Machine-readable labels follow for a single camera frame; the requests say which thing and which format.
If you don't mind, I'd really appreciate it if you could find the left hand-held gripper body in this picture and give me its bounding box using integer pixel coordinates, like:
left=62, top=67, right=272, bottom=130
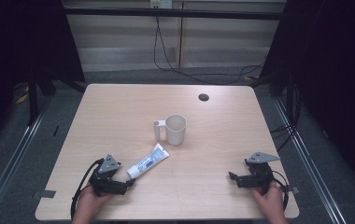
left=88, top=153, right=128, bottom=197

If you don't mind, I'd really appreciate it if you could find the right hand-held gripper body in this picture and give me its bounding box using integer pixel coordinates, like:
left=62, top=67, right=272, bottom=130
left=236, top=151, right=281, bottom=194

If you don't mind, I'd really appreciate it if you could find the white and blue toothpaste tube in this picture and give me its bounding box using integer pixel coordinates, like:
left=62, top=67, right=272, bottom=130
left=125, top=143, right=171, bottom=180

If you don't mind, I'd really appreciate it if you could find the white cup with handle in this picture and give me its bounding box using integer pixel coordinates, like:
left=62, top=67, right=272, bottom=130
left=152, top=113, right=188, bottom=147

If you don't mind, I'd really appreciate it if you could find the person's left hand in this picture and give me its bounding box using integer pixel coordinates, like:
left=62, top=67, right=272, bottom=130
left=72, top=184, right=115, bottom=224

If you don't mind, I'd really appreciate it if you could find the person's right hand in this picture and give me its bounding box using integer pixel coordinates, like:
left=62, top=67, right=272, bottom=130
left=249, top=181, right=290, bottom=224

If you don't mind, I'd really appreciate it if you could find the black metal stand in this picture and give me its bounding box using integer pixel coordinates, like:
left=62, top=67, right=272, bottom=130
left=285, top=71, right=296, bottom=129
left=26, top=66, right=40, bottom=127

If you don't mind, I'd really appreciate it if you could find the yellow floor object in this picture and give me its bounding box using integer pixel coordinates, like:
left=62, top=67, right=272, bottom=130
left=14, top=86, right=31, bottom=105

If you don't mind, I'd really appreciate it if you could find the black curtain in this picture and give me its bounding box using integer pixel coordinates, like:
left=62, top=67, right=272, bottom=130
left=259, top=0, right=355, bottom=197
left=0, top=0, right=86, bottom=157

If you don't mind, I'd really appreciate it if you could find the black horizontal bar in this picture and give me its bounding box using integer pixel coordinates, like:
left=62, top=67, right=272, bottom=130
left=63, top=7, right=288, bottom=21

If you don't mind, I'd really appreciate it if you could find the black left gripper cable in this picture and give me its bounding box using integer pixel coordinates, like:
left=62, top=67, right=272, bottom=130
left=69, top=158, right=106, bottom=221

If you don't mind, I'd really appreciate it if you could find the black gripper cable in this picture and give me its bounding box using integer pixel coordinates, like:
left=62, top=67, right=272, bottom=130
left=69, top=158, right=106, bottom=221
left=271, top=169, right=291, bottom=212

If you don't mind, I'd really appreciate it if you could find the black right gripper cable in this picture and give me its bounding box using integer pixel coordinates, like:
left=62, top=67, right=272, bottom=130
left=271, top=169, right=291, bottom=212

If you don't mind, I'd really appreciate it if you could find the bundle of black floor cables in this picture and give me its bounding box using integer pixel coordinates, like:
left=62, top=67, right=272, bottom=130
left=269, top=83, right=302, bottom=154

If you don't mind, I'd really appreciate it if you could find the metal floor rail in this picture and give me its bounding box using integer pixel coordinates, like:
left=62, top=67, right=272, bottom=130
left=273, top=97, right=348, bottom=224
left=0, top=102, right=50, bottom=224

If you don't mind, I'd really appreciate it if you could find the long black wall cable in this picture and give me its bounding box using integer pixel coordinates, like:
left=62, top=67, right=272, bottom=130
left=152, top=16, right=265, bottom=86

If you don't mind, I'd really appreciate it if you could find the white wall socket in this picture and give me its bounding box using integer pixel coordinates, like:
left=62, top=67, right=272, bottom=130
left=149, top=0, right=174, bottom=10

